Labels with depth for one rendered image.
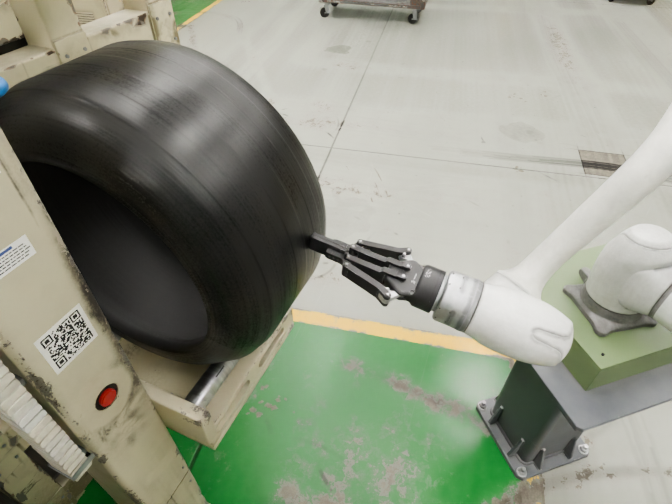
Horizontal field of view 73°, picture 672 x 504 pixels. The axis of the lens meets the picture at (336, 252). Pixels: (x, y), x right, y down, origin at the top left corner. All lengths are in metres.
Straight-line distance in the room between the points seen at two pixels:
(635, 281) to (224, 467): 1.48
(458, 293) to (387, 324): 1.50
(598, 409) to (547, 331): 0.67
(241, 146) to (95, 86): 0.21
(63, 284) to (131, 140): 0.21
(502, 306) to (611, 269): 0.63
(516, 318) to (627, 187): 0.28
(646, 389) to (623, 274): 0.35
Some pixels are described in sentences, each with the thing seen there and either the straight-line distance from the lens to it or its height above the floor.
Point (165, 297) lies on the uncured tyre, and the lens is 1.16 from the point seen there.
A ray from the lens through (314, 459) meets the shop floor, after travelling 1.88.
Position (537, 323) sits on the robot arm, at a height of 1.20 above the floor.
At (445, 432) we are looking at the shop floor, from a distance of 1.97.
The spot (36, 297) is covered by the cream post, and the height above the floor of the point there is 1.31.
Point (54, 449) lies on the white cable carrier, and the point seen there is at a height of 1.06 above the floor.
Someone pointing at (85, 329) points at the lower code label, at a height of 1.21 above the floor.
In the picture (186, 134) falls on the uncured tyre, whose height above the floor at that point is 1.44.
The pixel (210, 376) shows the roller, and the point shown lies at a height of 0.92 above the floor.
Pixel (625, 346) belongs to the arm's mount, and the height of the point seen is 0.76.
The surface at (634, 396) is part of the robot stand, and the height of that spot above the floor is 0.65.
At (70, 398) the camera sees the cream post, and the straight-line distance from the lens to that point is 0.81.
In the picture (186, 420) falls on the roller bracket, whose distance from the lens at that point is 0.95.
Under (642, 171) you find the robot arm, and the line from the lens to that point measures 0.85.
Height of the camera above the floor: 1.74
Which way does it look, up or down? 43 degrees down
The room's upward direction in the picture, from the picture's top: straight up
